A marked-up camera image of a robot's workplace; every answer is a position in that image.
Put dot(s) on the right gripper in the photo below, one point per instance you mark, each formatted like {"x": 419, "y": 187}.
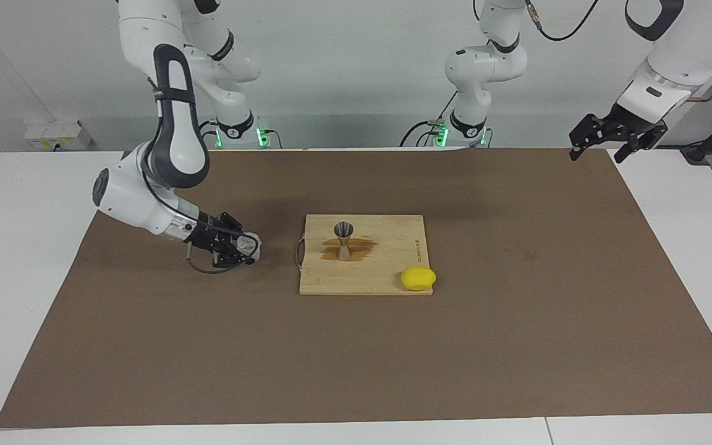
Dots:
{"x": 201, "y": 233}

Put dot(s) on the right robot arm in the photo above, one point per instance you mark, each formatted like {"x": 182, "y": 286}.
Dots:
{"x": 173, "y": 136}

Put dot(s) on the white wall socket box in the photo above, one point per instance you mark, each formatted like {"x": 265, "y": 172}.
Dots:
{"x": 56, "y": 135}

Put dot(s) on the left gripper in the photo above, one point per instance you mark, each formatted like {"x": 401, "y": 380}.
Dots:
{"x": 624, "y": 120}

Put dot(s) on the yellow lemon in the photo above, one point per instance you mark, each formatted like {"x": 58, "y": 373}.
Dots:
{"x": 418, "y": 279}

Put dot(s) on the wooden cutting board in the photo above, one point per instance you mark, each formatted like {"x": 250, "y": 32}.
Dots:
{"x": 365, "y": 259}

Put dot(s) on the steel jigger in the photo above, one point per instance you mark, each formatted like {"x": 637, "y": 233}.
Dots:
{"x": 344, "y": 238}

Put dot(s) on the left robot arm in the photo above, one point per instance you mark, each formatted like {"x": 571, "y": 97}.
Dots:
{"x": 486, "y": 62}

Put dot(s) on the small clear glass cup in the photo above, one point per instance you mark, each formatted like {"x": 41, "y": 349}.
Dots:
{"x": 248, "y": 244}

